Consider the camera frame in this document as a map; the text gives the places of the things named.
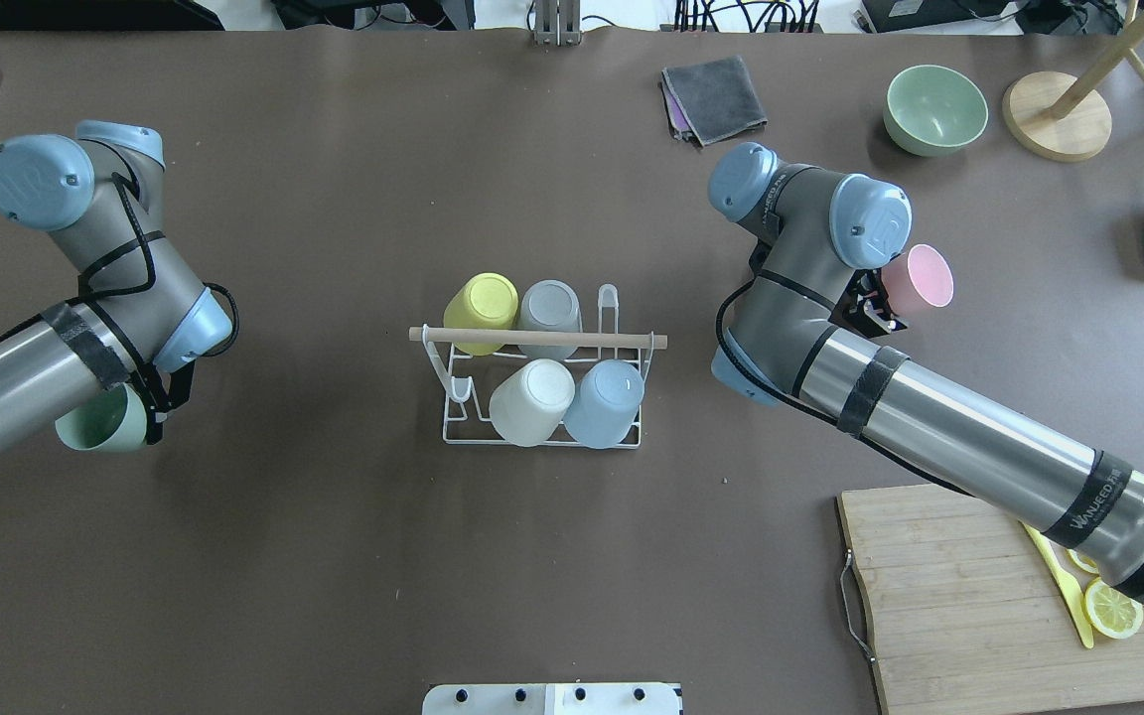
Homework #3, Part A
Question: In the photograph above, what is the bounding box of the wooden cutting board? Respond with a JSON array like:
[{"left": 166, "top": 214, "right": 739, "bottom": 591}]
[{"left": 839, "top": 484, "right": 1144, "bottom": 714}]

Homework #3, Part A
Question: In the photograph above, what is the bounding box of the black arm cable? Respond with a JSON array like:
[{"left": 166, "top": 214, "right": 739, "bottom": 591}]
[{"left": 76, "top": 172, "right": 240, "bottom": 418}]

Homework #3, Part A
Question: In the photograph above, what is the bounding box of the grey cup on rack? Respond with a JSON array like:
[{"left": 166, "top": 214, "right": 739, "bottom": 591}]
[{"left": 514, "top": 279, "right": 582, "bottom": 360}]

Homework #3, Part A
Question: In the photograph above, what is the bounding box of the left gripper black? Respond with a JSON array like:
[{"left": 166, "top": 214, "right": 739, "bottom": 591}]
[{"left": 140, "top": 362, "right": 196, "bottom": 445}]

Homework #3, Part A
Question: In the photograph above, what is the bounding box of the grey cloth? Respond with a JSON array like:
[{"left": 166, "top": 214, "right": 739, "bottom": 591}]
[{"left": 661, "top": 55, "right": 768, "bottom": 146}]

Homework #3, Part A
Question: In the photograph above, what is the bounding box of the green bowl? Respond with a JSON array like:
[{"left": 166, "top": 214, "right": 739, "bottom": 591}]
[{"left": 884, "top": 65, "right": 990, "bottom": 158}]

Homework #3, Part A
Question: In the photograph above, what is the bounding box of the wooden stand base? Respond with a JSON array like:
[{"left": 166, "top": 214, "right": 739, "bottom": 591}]
[{"left": 1000, "top": 10, "right": 1144, "bottom": 162}]

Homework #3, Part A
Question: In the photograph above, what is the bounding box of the purple cloth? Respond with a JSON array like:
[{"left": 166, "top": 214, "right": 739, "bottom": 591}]
[{"left": 659, "top": 80, "right": 696, "bottom": 142}]

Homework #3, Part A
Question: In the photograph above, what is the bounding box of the aluminium frame post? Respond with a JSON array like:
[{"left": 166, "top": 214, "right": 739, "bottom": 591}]
[{"left": 531, "top": 0, "right": 582, "bottom": 47}]

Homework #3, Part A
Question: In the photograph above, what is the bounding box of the yellow cup on rack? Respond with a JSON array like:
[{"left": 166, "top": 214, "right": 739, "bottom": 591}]
[{"left": 442, "top": 272, "right": 521, "bottom": 329}]

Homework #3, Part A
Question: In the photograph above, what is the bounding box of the white wire cup rack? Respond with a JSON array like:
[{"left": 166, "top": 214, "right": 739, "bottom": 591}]
[{"left": 410, "top": 284, "right": 668, "bottom": 448}]

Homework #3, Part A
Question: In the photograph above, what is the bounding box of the pink cup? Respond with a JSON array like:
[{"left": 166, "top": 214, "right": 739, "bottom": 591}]
[{"left": 880, "top": 244, "right": 956, "bottom": 316}]

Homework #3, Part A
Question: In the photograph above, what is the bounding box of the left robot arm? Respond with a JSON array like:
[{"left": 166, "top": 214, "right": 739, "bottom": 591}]
[{"left": 0, "top": 119, "right": 239, "bottom": 454}]

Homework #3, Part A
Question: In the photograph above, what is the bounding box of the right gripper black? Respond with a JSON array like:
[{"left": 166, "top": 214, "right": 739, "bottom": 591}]
[{"left": 831, "top": 268, "right": 909, "bottom": 339}]

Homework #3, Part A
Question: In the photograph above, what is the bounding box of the yellow plastic knife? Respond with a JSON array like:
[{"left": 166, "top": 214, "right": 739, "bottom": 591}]
[{"left": 1020, "top": 523, "right": 1095, "bottom": 648}]

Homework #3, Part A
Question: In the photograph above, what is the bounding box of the lemon slice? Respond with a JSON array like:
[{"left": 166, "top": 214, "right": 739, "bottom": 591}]
[
  {"left": 1083, "top": 578, "right": 1144, "bottom": 639},
  {"left": 1066, "top": 549, "right": 1101, "bottom": 575}
]

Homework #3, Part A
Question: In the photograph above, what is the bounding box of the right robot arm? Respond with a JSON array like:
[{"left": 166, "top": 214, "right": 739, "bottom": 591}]
[{"left": 708, "top": 142, "right": 1144, "bottom": 605}]

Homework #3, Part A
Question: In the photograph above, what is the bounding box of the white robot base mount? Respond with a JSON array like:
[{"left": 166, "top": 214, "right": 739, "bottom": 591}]
[{"left": 421, "top": 680, "right": 684, "bottom": 714}]

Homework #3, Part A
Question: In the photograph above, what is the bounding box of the blue cup on rack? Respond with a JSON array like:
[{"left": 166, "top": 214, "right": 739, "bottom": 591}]
[{"left": 563, "top": 360, "right": 644, "bottom": 448}]

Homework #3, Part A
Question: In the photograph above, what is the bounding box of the white cup on rack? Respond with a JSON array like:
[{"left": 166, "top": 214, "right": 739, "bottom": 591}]
[{"left": 488, "top": 358, "right": 575, "bottom": 447}]

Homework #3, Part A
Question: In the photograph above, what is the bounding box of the green cup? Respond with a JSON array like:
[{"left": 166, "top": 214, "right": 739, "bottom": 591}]
[{"left": 54, "top": 383, "right": 146, "bottom": 453}]

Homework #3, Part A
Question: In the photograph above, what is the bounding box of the lemon slice top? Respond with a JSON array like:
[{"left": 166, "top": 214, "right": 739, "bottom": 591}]
[{"left": 1083, "top": 578, "right": 1144, "bottom": 639}]

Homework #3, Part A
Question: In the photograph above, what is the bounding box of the lemon slice lower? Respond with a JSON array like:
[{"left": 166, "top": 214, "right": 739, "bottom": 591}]
[{"left": 1066, "top": 549, "right": 1101, "bottom": 575}]

